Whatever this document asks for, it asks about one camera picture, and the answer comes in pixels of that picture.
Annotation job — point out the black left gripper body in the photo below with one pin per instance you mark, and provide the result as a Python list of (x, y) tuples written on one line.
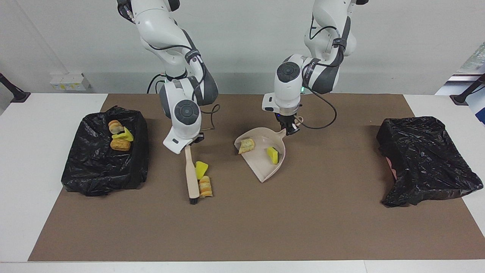
[(287, 118)]

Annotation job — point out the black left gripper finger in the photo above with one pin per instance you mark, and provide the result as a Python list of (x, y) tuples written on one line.
[(295, 127), (287, 129)]

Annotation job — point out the small striped croissant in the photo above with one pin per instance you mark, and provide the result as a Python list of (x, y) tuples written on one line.
[(115, 126)]

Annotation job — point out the black camera stand base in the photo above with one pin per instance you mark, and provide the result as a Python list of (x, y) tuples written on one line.
[(17, 94), (460, 99)]

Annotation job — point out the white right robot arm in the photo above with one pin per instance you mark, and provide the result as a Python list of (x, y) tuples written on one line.
[(185, 113)]

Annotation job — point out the large striped croissant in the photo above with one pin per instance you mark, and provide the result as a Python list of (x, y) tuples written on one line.
[(205, 187)]

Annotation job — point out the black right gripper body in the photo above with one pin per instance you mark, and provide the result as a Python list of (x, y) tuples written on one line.
[(197, 140)]

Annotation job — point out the large yellow sponge piece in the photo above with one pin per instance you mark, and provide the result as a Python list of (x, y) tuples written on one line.
[(127, 135)]

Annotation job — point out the golden brown bread roll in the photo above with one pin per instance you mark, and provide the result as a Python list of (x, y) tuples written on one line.
[(120, 144)]

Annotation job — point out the pale yellow bread chunk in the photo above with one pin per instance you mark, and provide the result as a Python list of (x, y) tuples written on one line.
[(246, 145)]

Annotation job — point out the white wall socket box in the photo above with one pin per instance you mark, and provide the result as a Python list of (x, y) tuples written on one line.
[(68, 82)]

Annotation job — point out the beige hand brush black bristles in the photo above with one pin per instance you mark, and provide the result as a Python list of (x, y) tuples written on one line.
[(191, 178)]

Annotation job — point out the light blue panel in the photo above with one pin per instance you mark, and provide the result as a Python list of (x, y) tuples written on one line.
[(479, 112)]

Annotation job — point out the brown table mat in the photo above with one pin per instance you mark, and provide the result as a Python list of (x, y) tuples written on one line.
[(242, 235)]

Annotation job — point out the wavy yellow sponge piece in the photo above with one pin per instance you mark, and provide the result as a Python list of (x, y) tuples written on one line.
[(202, 169)]

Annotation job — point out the black bag lined pink bin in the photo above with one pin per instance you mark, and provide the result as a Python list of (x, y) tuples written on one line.
[(424, 159)]

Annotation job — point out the white shelf dark edge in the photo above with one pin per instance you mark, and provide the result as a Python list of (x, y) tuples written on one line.
[(466, 77)]

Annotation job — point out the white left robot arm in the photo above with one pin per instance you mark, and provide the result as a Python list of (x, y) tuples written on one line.
[(288, 91)]

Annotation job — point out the patterned paper sheet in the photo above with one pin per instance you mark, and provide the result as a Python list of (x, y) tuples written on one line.
[(475, 60)]

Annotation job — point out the beige plastic dustpan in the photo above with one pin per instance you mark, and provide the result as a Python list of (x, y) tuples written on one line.
[(261, 163)]

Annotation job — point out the small yellow sponge wedge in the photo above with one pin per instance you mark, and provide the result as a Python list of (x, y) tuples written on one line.
[(273, 155)]

